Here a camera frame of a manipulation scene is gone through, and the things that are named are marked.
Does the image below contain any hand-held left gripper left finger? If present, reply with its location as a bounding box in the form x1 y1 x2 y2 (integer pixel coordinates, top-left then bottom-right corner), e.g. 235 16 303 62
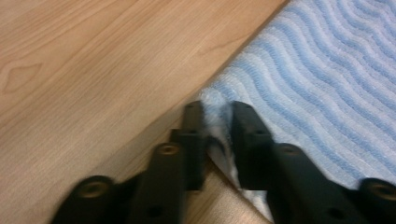
170 100 208 191

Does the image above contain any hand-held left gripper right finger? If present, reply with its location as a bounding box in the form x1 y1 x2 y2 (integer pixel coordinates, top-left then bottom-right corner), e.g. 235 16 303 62
231 100 276 190

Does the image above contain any blue striped towel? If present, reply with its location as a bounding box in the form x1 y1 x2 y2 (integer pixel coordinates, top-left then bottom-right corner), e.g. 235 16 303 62
198 0 396 224

